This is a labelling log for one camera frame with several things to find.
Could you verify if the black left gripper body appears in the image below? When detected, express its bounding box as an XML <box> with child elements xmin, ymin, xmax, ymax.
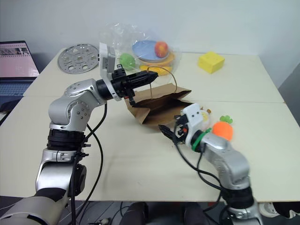
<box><xmin>111</xmin><ymin>64</ymin><xmax>137</xmax><ymax>108</ymax></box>

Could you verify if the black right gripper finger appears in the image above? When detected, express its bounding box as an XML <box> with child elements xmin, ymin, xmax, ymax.
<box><xmin>158</xmin><ymin>125</ymin><xmax>179</xmax><ymax>143</ymax></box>

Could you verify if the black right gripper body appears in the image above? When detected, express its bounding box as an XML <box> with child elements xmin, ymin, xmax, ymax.
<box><xmin>174</xmin><ymin>114</ymin><xmax>188</xmax><ymax>143</ymax></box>

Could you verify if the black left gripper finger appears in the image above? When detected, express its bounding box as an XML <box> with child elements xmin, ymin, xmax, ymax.
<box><xmin>128</xmin><ymin>77</ymin><xmax>158</xmax><ymax>88</ymax></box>
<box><xmin>127</xmin><ymin>71</ymin><xmax>158</xmax><ymax>82</ymax></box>

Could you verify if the brown paper bag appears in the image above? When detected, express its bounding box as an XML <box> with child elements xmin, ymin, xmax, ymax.
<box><xmin>126</xmin><ymin>66</ymin><xmax>199</xmax><ymax>128</ymax></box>

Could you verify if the small yellow white plush toy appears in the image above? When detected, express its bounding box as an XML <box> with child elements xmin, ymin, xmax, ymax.
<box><xmin>200</xmin><ymin>108</ymin><xmax>213</xmax><ymax>130</ymax></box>

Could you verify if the orange carrot plush toy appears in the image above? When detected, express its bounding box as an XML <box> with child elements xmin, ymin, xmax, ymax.
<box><xmin>211</xmin><ymin>114</ymin><xmax>234</xmax><ymax>142</ymax></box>

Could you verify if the clear plastic bag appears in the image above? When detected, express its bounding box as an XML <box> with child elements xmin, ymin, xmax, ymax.
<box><xmin>98</xmin><ymin>22</ymin><xmax>184</xmax><ymax>77</ymax></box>

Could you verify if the yellow cheese plush toy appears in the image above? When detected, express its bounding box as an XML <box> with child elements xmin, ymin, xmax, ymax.
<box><xmin>197</xmin><ymin>51</ymin><xmax>226</xmax><ymax>75</ymax></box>

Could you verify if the green toy fruit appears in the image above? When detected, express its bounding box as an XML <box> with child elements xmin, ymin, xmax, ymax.
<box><xmin>119</xmin><ymin>52</ymin><xmax>136</xmax><ymax>71</ymax></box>

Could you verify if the yellow toy banana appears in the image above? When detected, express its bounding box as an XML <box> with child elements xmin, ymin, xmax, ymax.
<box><xmin>139</xmin><ymin>65</ymin><xmax>173</xmax><ymax>76</ymax></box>

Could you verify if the blue plate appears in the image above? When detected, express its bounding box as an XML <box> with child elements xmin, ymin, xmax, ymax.
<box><xmin>131</xmin><ymin>40</ymin><xmax>170</xmax><ymax>62</ymax></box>

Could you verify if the red toy apple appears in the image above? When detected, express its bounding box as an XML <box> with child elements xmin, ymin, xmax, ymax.
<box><xmin>154</xmin><ymin>41</ymin><xmax>169</xmax><ymax>58</ymax></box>

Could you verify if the orange plate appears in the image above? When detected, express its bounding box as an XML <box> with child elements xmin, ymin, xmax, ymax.
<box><xmin>138</xmin><ymin>51</ymin><xmax>177</xmax><ymax>68</ymax></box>

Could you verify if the perforated round metal disc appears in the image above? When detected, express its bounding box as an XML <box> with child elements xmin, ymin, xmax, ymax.
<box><xmin>57</xmin><ymin>44</ymin><xmax>99</xmax><ymax>75</ymax></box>

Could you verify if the dark rounded shape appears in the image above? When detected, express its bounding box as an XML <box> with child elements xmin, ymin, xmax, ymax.
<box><xmin>120</xmin><ymin>202</ymin><xmax>149</xmax><ymax>225</ymax></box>
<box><xmin>183</xmin><ymin>203</ymin><xmax>208</xmax><ymax>225</ymax></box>

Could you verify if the open laptop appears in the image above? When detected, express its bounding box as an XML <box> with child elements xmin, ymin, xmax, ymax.
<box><xmin>0</xmin><ymin>40</ymin><xmax>41</xmax><ymax>97</ymax></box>

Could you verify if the white rounded floor object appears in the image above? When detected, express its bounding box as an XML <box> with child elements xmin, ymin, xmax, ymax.
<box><xmin>259</xmin><ymin>202</ymin><xmax>281</xmax><ymax>218</ymax></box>

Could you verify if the green right wrist ring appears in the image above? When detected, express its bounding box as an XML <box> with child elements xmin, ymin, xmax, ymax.
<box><xmin>190</xmin><ymin>129</ymin><xmax>212</xmax><ymax>152</ymax></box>

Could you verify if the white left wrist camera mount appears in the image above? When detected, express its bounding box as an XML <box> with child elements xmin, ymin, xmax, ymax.
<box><xmin>97</xmin><ymin>42</ymin><xmax>122</xmax><ymax>102</ymax></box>

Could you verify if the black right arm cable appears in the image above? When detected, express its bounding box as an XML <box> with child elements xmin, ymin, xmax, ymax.
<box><xmin>174</xmin><ymin>138</ymin><xmax>232</xmax><ymax>225</ymax></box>

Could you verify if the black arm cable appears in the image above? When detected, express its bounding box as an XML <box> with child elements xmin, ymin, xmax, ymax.
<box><xmin>69</xmin><ymin>102</ymin><xmax>109</xmax><ymax>225</ymax></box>
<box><xmin>174</xmin><ymin>138</ymin><xmax>232</xmax><ymax>225</ymax></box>

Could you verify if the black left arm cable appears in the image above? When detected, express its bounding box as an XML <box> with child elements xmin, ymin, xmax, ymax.
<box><xmin>69</xmin><ymin>102</ymin><xmax>109</xmax><ymax>225</ymax></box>

